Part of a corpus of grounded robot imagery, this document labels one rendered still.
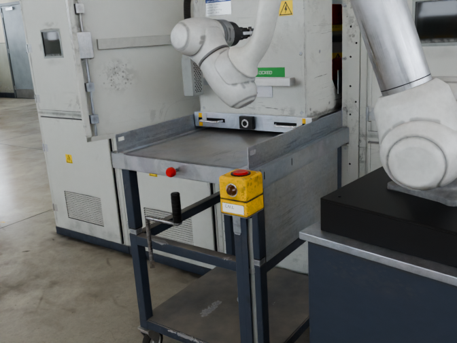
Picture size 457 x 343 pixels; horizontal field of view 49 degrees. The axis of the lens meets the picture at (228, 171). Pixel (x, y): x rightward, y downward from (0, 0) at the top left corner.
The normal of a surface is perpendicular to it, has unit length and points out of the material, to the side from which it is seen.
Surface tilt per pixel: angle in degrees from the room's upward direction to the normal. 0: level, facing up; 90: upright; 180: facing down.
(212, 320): 0
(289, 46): 90
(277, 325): 0
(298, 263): 90
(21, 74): 90
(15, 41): 90
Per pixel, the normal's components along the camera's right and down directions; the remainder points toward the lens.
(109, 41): 0.52, 0.20
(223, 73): -0.46, 0.17
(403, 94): -0.57, -0.39
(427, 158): -0.51, 0.43
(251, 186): 0.82, 0.11
